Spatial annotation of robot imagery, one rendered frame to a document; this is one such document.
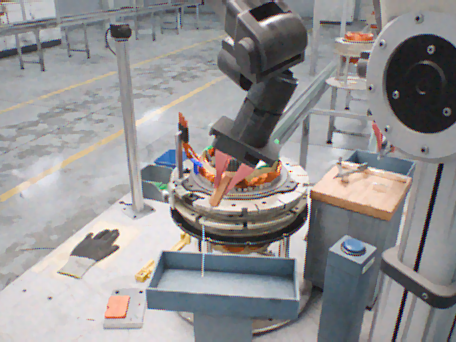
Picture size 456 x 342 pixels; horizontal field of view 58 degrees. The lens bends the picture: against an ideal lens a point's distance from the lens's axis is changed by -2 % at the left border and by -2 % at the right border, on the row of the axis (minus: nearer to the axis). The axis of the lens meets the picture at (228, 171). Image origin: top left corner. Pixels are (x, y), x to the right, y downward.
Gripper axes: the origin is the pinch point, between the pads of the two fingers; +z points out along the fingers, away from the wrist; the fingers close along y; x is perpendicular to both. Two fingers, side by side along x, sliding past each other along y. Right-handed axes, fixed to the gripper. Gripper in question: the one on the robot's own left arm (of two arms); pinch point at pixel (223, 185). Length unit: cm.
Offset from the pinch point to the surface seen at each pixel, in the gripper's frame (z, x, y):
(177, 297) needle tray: 18.6, 6.5, -2.0
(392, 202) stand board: 1.1, -32.4, -33.7
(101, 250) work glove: 56, -33, 25
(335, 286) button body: 16.4, -15.0, -28.8
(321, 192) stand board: 7.5, -33.2, -19.3
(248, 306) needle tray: 14.6, 4.7, -12.7
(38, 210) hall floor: 178, -162, 117
